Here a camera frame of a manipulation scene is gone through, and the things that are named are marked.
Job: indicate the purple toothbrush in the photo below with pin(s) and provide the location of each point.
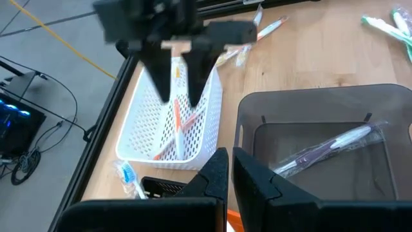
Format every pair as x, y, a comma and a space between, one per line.
347, 137
325, 161

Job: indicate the black aluminium table frame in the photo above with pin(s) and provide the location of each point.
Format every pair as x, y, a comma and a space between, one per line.
95, 154

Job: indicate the black computer with blue lights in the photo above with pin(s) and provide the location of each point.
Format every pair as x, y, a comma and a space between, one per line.
22, 129

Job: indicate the black metal floor stand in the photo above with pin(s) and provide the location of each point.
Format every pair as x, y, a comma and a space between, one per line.
22, 82

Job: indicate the black perforated plastic basket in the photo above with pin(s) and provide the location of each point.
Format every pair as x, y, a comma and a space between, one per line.
157, 187

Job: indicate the green toothbrush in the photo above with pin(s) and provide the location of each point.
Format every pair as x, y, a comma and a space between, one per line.
409, 53
383, 27
400, 22

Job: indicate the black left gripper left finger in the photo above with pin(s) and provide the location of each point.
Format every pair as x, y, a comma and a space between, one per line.
145, 216

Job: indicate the white perforated plastic basket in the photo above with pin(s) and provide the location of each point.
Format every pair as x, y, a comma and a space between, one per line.
141, 129

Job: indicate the smoky grey translucent bin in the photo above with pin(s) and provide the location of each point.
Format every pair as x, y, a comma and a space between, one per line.
322, 103

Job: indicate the blue toothbrush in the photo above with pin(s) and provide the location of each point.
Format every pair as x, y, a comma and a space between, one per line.
128, 172

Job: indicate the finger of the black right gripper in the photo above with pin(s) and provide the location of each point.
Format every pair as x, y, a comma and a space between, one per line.
159, 71
199, 71

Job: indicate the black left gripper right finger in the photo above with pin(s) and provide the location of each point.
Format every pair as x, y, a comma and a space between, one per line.
289, 216

